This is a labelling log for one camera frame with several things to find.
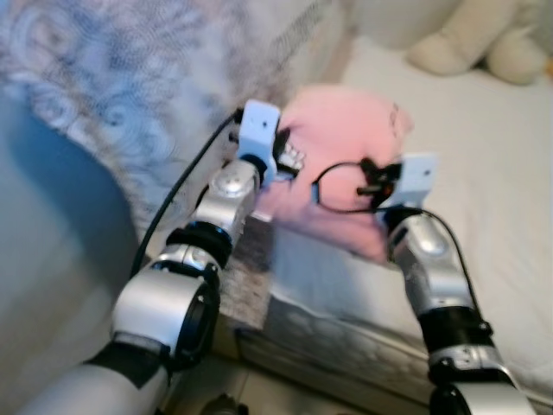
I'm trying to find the pink pillow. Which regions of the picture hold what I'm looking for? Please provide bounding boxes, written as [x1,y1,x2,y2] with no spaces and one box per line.
[253,84,416,265]

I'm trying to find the cream plush toy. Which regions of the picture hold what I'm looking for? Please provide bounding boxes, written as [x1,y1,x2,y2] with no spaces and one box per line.
[405,0,553,86]

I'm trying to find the grey quilted mattress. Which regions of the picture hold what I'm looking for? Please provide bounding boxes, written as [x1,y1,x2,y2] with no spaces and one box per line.
[212,284,553,412]

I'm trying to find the blue paisley patterned cloth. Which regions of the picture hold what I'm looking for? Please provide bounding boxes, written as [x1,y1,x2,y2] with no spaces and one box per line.
[0,0,348,335]

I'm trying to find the pale blue rounded object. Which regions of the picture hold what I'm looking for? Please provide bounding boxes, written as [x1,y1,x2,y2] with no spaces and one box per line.
[0,91,141,415]

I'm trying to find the black robot foot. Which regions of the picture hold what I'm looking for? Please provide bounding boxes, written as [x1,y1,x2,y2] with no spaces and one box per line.
[197,393,252,415]

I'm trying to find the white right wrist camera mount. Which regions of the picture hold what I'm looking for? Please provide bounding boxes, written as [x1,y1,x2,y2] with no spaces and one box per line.
[397,153,440,211]

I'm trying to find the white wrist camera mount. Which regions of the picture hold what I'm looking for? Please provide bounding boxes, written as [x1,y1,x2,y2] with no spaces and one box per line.
[237,99,283,170]
[397,153,440,211]

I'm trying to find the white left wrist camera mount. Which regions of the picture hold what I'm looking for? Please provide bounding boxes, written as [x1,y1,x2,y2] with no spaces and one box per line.
[237,99,283,170]

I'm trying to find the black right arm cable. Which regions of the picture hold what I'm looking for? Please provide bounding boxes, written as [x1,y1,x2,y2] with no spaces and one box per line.
[310,160,490,340]

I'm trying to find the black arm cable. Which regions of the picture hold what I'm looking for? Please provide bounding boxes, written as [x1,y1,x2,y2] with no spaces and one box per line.
[310,160,490,340]
[130,107,248,278]

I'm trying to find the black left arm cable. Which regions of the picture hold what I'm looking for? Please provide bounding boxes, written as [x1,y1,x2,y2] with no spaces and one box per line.
[130,107,248,278]

